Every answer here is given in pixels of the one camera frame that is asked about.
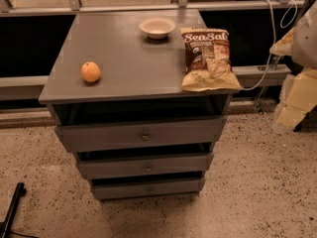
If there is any grey bottom drawer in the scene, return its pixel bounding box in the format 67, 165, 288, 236
92, 178, 205, 199

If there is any grey drawer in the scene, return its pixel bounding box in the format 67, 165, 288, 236
92, 178, 205, 199
55, 116, 226, 153
77, 152, 213, 179

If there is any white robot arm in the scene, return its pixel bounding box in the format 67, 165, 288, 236
269, 1, 317, 134

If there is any grey wooden drawer cabinet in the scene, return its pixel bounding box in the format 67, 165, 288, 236
39, 12, 234, 199

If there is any grey top drawer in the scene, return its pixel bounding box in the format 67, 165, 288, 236
55, 116, 226, 153

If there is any grey middle drawer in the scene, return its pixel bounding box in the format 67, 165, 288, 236
77, 152, 213, 179

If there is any sea salt chips bag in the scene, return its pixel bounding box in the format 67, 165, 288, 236
179, 28, 241, 92

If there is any orange fruit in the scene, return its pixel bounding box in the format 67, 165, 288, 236
80, 61, 101, 82

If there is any white paper bowl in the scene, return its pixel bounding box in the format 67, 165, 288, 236
139, 17, 175, 40

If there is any black bar on floor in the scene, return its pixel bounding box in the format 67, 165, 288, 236
0, 182, 26, 238

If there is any metal railing frame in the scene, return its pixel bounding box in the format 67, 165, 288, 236
0, 0, 307, 104

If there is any white cable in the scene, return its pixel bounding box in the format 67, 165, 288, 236
242, 0, 299, 91

